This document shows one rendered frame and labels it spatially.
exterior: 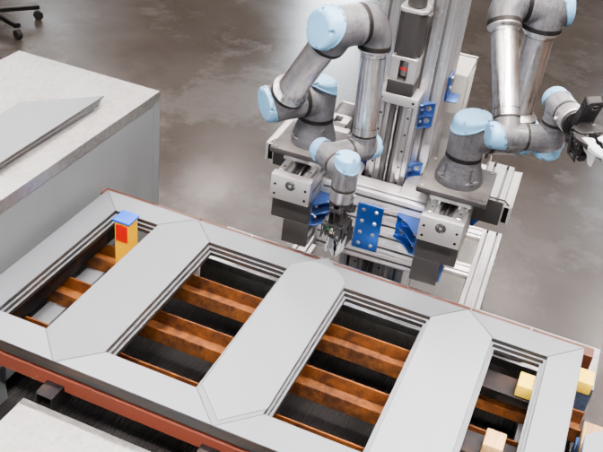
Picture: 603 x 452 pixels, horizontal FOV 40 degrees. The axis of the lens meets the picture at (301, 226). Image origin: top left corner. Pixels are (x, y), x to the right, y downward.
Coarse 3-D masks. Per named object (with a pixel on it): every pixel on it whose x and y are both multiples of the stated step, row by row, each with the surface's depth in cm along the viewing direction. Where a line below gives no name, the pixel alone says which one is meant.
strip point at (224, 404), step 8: (208, 392) 205; (216, 392) 205; (224, 392) 205; (216, 400) 203; (224, 400) 203; (232, 400) 203; (240, 400) 203; (248, 400) 204; (216, 408) 200; (224, 408) 201; (232, 408) 201; (240, 408) 201; (248, 408) 202; (256, 408) 202; (264, 408) 202; (216, 416) 198; (224, 416) 199; (232, 416) 199
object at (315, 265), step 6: (294, 264) 252; (300, 264) 252; (306, 264) 252; (312, 264) 253; (318, 264) 253; (324, 264) 253; (312, 270) 250; (318, 270) 250; (324, 270) 251; (330, 270) 251; (336, 270) 251; (330, 276) 248; (336, 276) 249; (342, 276) 249
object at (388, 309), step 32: (64, 256) 245; (224, 256) 255; (32, 288) 233; (416, 320) 239; (32, 352) 210; (512, 352) 232; (96, 384) 206; (288, 384) 213; (480, 384) 220; (256, 448) 194
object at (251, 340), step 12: (240, 336) 222; (252, 336) 223; (264, 336) 223; (252, 348) 219; (264, 348) 220; (276, 348) 220; (288, 348) 221; (300, 348) 221; (276, 360) 216; (288, 360) 217
